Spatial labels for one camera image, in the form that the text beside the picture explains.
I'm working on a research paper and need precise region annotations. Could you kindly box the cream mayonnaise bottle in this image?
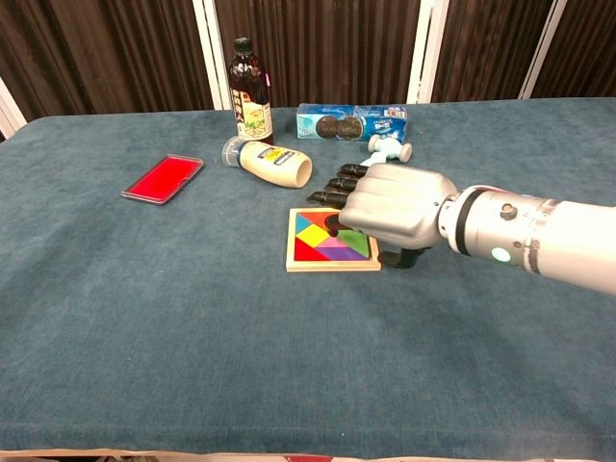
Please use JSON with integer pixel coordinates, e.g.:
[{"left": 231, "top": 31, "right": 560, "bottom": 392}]
[{"left": 220, "top": 136, "right": 314, "bottom": 190}]

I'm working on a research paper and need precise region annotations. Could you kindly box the red flat case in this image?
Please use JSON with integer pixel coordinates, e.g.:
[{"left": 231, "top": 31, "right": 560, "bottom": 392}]
[{"left": 120, "top": 153, "right": 205, "bottom": 207}]

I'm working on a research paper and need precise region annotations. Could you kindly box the purple parallelogram tangram piece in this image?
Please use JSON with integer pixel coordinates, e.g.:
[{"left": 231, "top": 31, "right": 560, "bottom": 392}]
[{"left": 315, "top": 245, "right": 372, "bottom": 262}]

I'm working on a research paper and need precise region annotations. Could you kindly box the blue table cloth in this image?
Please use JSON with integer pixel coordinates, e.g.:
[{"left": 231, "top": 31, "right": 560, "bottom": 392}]
[{"left": 0, "top": 97, "right": 616, "bottom": 461}]

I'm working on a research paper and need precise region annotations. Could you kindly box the blue cookie box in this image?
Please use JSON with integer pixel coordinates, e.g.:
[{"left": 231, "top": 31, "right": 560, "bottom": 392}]
[{"left": 295, "top": 103, "right": 409, "bottom": 141}]

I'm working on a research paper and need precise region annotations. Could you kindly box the red triangle tangram piece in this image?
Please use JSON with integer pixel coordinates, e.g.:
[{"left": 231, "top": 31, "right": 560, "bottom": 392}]
[{"left": 294, "top": 237, "right": 331, "bottom": 262}]

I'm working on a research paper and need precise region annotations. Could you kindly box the wooden tangram tray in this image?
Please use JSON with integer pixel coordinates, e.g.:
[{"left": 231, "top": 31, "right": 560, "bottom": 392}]
[{"left": 285, "top": 206, "right": 383, "bottom": 273}]

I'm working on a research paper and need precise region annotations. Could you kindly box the white frame post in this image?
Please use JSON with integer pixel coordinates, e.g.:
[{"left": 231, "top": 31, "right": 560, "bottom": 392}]
[
  {"left": 406, "top": 0, "right": 451, "bottom": 105},
  {"left": 0, "top": 76, "right": 28, "bottom": 141},
  {"left": 518, "top": 0, "right": 569, "bottom": 100},
  {"left": 192, "top": 0, "right": 233, "bottom": 112}
]

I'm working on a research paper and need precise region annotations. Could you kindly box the light blue toy hammer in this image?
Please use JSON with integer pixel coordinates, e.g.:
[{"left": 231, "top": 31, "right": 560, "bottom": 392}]
[{"left": 358, "top": 133, "right": 414, "bottom": 167}]

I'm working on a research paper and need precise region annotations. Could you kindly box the dark sauce bottle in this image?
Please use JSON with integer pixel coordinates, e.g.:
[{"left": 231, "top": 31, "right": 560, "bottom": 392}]
[{"left": 227, "top": 37, "right": 274, "bottom": 145}]

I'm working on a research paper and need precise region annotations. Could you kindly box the orange triangle tangram piece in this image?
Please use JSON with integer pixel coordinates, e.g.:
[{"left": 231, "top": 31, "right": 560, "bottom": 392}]
[{"left": 295, "top": 211, "right": 341, "bottom": 230}]

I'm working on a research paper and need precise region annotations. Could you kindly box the dark brown pleated curtain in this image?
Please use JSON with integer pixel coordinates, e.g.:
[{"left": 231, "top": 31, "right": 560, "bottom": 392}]
[
  {"left": 530, "top": 0, "right": 616, "bottom": 100},
  {"left": 431, "top": 0, "right": 555, "bottom": 103},
  {"left": 214, "top": 0, "right": 421, "bottom": 109},
  {"left": 0, "top": 0, "right": 214, "bottom": 124}
]

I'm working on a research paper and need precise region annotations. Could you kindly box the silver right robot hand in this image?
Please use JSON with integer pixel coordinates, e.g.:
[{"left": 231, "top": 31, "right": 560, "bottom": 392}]
[{"left": 306, "top": 162, "right": 463, "bottom": 269}]

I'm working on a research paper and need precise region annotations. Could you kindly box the green triangle tangram piece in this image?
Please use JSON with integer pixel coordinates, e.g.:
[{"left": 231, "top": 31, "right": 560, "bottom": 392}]
[{"left": 336, "top": 229, "right": 372, "bottom": 250}]

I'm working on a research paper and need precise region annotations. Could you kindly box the yellow square tangram piece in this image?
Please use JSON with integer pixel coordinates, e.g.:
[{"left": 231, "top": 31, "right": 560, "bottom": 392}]
[{"left": 295, "top": 224, "right": 334, "bottom": 248}]

